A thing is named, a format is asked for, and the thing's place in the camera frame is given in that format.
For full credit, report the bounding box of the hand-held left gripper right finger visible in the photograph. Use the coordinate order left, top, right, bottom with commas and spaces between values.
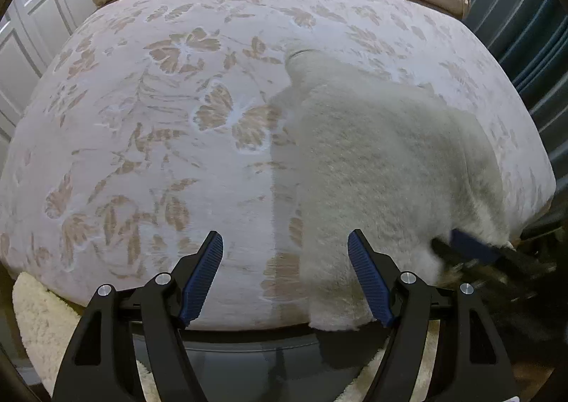
347, 229, 520, 402

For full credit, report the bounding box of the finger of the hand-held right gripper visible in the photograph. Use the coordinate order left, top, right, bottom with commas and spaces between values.
431, 228, 557, 283

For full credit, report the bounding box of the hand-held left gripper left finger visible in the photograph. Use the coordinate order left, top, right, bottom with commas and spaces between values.
52, 230, 225, 402

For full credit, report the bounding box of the white fluffy towel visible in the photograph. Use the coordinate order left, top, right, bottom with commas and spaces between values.
271, 47, 511, 332

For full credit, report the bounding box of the floral beige bedspread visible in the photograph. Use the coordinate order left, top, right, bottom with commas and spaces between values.
0, 0, 557, 332

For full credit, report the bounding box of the cream shaggy rug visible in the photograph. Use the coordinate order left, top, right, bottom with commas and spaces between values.
12, 271, 440, 402

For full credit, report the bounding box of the white panelled wardrobe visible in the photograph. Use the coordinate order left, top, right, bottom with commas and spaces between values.
0, 0, 118, 145

